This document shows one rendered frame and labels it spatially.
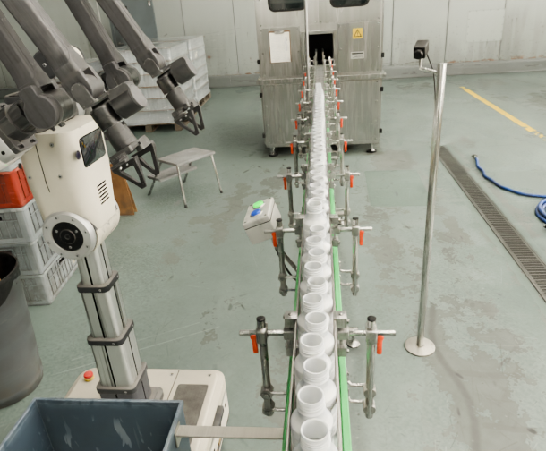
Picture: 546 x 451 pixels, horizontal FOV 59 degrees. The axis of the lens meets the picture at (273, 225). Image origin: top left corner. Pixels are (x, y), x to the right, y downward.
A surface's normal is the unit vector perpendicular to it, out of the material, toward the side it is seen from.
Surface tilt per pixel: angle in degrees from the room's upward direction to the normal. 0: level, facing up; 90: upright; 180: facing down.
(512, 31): 90
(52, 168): 90
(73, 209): 101
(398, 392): 0
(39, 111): 91
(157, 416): 90
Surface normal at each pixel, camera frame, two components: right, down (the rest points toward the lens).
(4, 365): 0.73, 0.30
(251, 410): -0.07, -0.91
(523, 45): -0.09, 0.43
